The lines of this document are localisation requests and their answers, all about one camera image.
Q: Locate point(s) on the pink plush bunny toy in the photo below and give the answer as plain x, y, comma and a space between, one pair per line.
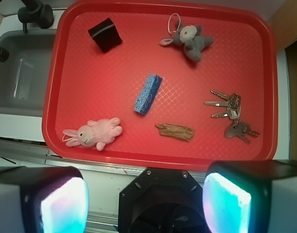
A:
94, 134

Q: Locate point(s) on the black faucet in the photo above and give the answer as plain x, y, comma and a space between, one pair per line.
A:
34, 11

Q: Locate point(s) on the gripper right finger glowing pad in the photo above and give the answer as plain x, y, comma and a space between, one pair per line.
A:
251, 196

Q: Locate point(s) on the black box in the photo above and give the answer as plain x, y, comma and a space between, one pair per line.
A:
105, 35

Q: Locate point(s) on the grey sink basin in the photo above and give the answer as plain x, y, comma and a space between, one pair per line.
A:
23, 77

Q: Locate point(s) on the bunch of silver keys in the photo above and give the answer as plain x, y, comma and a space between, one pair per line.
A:
232, 104

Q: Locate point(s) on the brown wood piece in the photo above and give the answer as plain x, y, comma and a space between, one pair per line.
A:
175, 131

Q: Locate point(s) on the blue sponge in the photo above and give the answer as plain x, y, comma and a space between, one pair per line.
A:
147, 95

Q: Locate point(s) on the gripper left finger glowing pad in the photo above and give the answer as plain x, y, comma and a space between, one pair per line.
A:
42, 200

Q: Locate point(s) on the red plastic tray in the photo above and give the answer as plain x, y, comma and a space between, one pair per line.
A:
86, 84

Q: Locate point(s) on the grey plush mouse toy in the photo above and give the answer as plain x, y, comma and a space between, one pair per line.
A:
189, 37

